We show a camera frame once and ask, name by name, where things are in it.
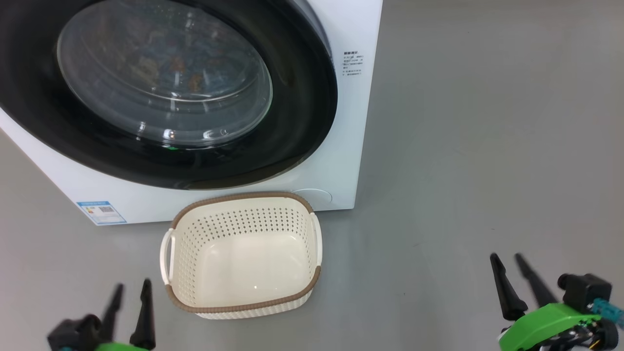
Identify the black round glass washer door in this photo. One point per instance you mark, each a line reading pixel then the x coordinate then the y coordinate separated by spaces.
pixel 302 107

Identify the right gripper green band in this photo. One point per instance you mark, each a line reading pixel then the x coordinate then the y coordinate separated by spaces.
pixel 541 326

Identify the white front-load washing machine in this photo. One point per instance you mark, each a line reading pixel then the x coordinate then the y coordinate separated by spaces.
pixel 356 146

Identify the cream perforated basket brown rim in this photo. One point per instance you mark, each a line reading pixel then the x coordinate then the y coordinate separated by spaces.
pixel 243 263

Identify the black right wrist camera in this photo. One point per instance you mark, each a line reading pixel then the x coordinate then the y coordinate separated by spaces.
pixel 585 291

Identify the round white filter cover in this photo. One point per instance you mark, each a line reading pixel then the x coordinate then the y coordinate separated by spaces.
pixel 314 196

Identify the blue energy label sticker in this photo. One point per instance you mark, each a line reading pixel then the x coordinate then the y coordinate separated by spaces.
pixel 101 212

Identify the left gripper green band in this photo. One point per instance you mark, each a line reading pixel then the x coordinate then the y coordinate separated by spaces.
pixel 119 347

